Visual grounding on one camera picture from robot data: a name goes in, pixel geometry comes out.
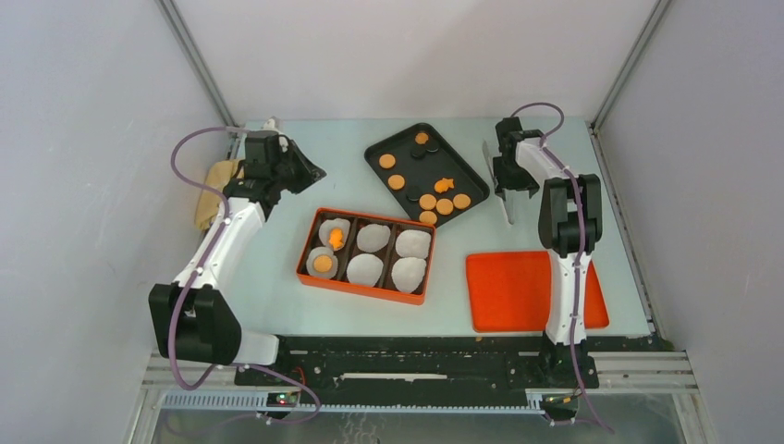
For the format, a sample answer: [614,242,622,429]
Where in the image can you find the metal tongs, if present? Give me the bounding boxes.
[482,141,519,225]

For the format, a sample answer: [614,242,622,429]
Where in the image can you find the orange fish cookie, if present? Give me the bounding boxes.
[327,228,345,251]
[434,178,455,194]

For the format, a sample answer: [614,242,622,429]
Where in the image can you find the black cookie tray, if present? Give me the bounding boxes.
[364,122,490,227]

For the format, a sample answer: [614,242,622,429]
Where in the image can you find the round orange cookie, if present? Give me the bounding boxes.
[312,254,334,273]
[387,174,406,191]
[435,198,455,216]
[418,193,437,211]
[419,210,438,226]
[378,154,397,169]
[452,193,472,210]

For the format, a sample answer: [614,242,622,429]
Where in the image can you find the orange compartment box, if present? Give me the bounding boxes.
[295,208,435,305]

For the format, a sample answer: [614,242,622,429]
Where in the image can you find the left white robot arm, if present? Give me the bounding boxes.
[148,117,326,386]

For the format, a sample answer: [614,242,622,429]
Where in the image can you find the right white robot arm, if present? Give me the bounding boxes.
[484,117,603,387]

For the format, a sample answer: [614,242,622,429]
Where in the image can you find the tan cloth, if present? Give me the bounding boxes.
[194,158,243,232]

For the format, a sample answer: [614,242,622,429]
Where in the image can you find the white paper cup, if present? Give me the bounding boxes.
[356,224,391,253]
[391,257,426,293]
[395,229,432,260]
[346,253,384,287]
[305,246,338,279]
[318,218,351,252]

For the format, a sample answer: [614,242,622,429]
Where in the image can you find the black sandwich cookie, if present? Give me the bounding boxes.
[410,145,427,160]
[405,185,423,203]
[424,140,440,154]

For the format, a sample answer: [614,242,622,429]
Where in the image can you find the orange shell cookie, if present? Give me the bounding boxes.
[414,132,430,145]

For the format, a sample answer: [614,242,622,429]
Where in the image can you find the orange box lid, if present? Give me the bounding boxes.
[466,250,609,344]

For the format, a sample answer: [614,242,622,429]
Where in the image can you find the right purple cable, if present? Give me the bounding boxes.
[509,102,616,437]

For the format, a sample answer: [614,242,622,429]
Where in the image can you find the purple cable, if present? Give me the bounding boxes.
[167,127,322,426]
[509,102,616,437]

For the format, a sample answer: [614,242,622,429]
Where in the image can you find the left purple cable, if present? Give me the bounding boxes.
[167,127,322,426]

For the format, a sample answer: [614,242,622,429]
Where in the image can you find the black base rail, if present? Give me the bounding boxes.
[271,336,599,408]

